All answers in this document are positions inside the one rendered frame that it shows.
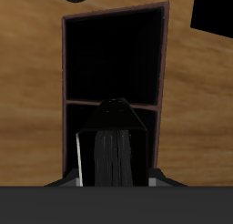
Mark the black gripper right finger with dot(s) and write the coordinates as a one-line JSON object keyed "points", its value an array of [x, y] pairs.
{"points": [[156, 179]]}

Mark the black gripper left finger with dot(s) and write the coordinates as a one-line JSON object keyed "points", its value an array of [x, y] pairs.
{"points": [[70, 179]]}

